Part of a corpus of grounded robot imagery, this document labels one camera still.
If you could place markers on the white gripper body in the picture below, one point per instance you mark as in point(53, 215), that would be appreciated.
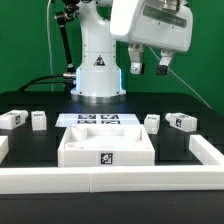
point(165, 24)

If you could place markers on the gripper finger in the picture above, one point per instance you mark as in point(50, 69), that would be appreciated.
point(164, 62)
point(136, 58)

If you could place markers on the white square table top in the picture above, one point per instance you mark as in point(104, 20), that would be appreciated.
point(94, 145)

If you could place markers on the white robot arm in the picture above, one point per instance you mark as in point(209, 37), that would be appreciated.
point(98, 78)

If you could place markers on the white sheet with markers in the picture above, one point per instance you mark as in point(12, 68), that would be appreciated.
point(65, 119)

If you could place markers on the white U-shaped obstacle fence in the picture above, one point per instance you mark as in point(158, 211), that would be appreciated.
point(207, 175)

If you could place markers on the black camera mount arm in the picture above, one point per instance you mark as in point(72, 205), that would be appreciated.
point(62, 18)

